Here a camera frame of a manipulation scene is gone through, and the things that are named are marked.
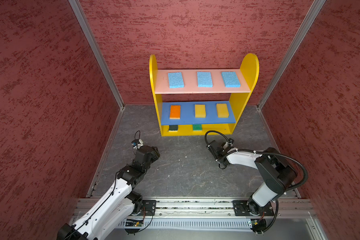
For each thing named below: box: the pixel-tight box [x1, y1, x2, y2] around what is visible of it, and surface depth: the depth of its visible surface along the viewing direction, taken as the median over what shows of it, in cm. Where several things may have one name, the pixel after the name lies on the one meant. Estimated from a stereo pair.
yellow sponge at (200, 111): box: [195, 104, 206, 118], surface depth 97 cm
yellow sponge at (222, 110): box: [216, 103, 229, 118], surface depth 99 cm
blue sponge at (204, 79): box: [197, 71, 213, 88], surface depth 77 cm
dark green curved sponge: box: [168, 125, 178, 132], surface depth 105 cm
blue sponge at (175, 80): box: [167, 72, 185, 89], surface depth 77 cm
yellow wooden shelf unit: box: [149, 53, 260, 137], surface depth 83 cm
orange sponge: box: [169, 104, 181, 120], surface depth 99 cm
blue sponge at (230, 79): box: [221, 71, 241, 88], surface depth 77 cm
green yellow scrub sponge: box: [193, 124, 203, 131], surface depth 105 cm
